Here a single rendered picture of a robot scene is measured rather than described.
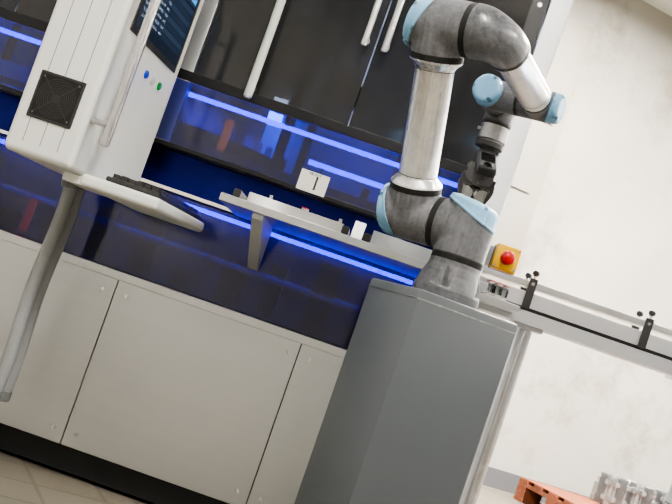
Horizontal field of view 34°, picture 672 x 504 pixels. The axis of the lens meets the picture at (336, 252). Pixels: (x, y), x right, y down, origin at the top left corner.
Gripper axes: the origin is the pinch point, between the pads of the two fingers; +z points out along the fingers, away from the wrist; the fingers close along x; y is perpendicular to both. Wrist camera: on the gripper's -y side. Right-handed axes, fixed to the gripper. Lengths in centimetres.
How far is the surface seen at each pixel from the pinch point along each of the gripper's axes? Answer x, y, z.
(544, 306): -34, 49, 11
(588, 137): -88, 418, -127
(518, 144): -10.4, 37.9, -29.4
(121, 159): 89, 12, 14
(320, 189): 39, 38, 1
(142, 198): 74, -20, 23
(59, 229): 99, 14, 36
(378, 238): 18.8, 0.5, 12.1
